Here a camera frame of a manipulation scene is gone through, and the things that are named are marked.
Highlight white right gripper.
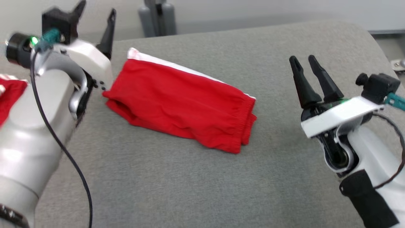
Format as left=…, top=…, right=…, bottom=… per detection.
left=289, top=55, right=385, bottom=139

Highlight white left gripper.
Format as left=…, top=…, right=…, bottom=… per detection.
left=35, top=0, right=116, bottom=92

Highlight red white jersey shirt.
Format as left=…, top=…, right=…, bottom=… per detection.
left=0, top=74, right=28, bottom=127

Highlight red shorts with white stripe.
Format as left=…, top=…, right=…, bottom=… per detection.
left=102, top=47, right=257, bottom=155

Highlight teal left cable connector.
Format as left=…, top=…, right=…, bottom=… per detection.
left=35, top=28, right=60, bottom=53

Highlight teal cable connector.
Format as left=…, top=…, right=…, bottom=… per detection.
left=384, top=93, right=405, bottom=112
left=35, top=28, right=60, bottom=53

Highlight grey metal post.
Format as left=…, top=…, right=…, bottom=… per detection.
left=138, top=0, right=177, bottom=38

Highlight teal right cable connector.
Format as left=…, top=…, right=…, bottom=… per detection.
left=384, top=93, right=405, bottom=112

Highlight grey metal frame with casters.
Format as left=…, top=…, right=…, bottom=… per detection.
left=391, top=59, right=405, bottom=75

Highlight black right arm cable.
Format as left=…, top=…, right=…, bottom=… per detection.
left=372, top=112, right=405, bottom=190

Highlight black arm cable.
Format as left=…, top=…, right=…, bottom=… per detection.
left=372, top=112, right=405, bottom=190
left=30, top=52, right=93, bottom=228

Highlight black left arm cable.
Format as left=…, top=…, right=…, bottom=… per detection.
left=30, top=52, right=93, bottom=228

